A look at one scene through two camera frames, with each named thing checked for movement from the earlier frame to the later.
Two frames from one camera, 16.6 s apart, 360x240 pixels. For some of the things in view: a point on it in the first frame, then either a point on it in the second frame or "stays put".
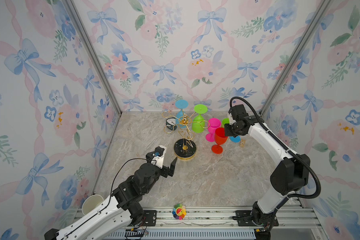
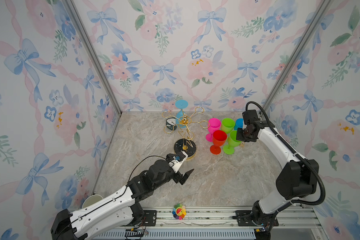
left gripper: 165,172 -> 178,177
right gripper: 226,131 -> 239,137
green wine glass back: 198,122 -> 233,142
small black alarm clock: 170,122 stays put
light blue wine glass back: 181,104 stays put
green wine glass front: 225,121 stays put
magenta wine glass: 214,123 stays put
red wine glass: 220,138 stays put
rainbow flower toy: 179,211 stays put
